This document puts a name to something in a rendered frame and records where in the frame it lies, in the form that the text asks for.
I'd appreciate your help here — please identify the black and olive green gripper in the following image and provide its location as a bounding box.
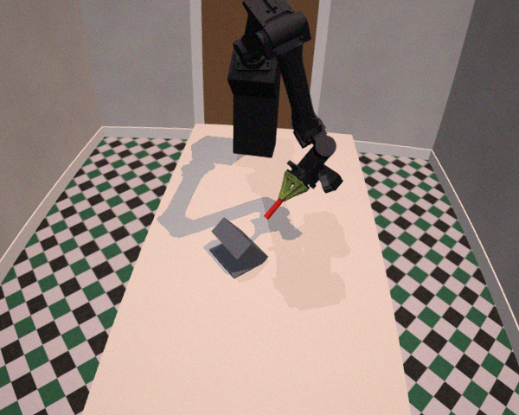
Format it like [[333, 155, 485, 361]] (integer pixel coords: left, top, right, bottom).
[[279, 152, 319, 202]]

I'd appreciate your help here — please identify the red rectangular peg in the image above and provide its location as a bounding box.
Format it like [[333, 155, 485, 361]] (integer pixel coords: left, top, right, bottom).
[[264, 198, 286, 220]]

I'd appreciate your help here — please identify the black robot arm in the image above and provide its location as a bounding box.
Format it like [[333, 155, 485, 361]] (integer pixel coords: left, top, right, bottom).
[[233, 0, 343, 194]]

